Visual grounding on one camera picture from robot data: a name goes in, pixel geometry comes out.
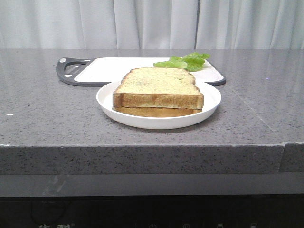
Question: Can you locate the toasted bread slice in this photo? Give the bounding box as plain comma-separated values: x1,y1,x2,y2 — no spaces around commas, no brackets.
113,67,204,109
113,107,202,117

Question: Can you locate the green lettuce leaf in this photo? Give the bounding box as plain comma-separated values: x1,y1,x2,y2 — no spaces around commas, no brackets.
153,52,210,72

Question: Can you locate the white cutting board grey rim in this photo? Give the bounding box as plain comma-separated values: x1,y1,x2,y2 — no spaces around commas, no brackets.
56,57,227,87

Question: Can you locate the black appliance front panel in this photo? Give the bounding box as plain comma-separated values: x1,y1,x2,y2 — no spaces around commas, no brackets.
0,194,304,228

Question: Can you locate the white curtain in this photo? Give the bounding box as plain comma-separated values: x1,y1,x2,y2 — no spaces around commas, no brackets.
0,0,304,49

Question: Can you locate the white round plate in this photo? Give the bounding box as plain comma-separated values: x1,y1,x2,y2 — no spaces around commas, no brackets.
96,81,222,130

